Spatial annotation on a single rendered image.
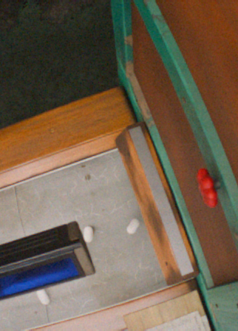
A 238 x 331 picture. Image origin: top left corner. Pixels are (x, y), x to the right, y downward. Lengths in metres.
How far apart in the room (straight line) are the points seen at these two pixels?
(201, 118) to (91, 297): 0.58
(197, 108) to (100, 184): 0.55
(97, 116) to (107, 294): 0.36
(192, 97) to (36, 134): 0.58
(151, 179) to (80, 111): 0.23
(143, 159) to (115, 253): 0.20
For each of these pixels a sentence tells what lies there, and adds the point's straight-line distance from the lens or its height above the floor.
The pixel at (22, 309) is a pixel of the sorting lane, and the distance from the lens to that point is 1.08.
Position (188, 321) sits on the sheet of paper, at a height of 0.78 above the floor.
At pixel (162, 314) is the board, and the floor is 0.78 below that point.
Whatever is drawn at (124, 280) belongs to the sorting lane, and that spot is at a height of 0.74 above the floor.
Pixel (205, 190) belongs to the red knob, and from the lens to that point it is 0.56.
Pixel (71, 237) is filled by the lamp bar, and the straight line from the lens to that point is 0.70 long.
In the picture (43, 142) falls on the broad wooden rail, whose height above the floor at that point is 0.76.
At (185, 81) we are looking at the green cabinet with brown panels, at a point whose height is 1.27.
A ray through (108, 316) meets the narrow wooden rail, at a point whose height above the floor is 0.76.
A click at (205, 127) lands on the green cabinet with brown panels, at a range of 0.56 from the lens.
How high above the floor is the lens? 1.79
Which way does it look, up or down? 75 degrees down
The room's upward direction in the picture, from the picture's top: 8 degrees counter-clockwise
